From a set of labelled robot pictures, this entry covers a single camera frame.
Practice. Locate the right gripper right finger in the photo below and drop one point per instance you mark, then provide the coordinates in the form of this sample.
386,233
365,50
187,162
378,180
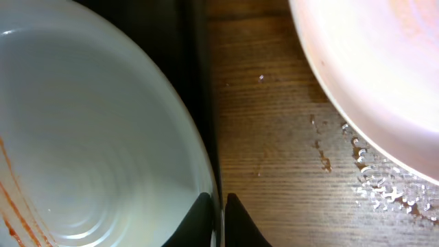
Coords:
240,230

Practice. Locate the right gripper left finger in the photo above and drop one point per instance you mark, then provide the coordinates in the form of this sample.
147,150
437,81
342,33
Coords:
196,228

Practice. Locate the pale green plate with ketchup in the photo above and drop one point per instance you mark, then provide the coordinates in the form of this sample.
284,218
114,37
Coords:
97,148

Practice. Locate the pink white plate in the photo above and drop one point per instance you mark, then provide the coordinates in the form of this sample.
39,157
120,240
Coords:
377,61

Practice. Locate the brown serving tray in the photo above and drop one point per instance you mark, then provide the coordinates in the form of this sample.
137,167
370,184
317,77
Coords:
174,34

